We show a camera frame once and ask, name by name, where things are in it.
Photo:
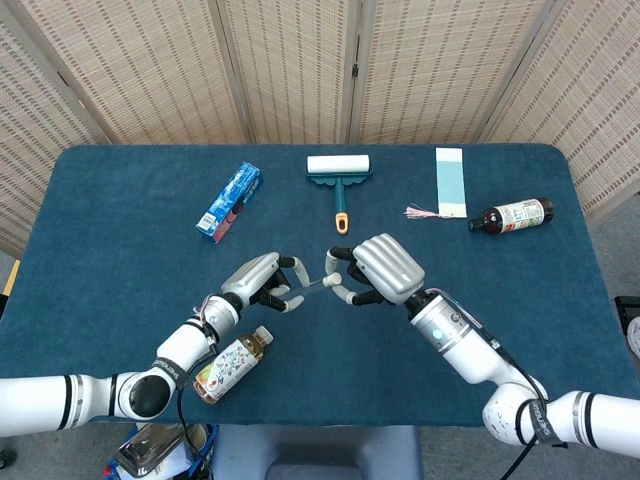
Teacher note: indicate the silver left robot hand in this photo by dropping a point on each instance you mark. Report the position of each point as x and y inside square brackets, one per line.
[250, 277]

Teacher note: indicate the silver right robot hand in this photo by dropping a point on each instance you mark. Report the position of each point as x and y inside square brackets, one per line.
[390, 267]

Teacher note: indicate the clear glass test tube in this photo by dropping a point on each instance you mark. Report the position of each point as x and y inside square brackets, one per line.
[310, 287]

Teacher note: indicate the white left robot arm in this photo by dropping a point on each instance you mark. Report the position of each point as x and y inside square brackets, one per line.
[180, 347]

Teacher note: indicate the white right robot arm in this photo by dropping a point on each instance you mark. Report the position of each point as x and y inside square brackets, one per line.
[470, 355]

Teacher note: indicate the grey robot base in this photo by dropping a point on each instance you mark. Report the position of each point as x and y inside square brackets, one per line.
[320, 450]

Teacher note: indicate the blue cookie box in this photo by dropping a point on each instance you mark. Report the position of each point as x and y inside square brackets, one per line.
[227, 202]

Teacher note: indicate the yellow tea bottle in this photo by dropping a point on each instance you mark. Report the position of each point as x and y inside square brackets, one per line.
[232, 362]

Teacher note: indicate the blue tablecloth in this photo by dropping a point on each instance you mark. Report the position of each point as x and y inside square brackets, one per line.
[350, 350]

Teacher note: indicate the light blue tasselled bookmark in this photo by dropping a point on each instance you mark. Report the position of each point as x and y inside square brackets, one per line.
[451, 182]

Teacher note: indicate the teal lint roller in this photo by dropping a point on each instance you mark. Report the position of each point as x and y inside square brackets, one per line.
[339, 167]

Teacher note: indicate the dark sauce bottle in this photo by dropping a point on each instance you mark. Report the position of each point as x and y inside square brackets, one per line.
[515, 215]

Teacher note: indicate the blue plastic crate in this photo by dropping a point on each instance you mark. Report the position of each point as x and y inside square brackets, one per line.
[207, 450]

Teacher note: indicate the woven folding screen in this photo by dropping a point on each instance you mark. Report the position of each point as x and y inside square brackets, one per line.
[150, 75]

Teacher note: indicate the black box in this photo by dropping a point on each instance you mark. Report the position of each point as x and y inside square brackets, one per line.
[625, 307]

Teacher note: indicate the white round object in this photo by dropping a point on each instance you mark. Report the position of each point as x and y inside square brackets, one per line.
[635, 340]

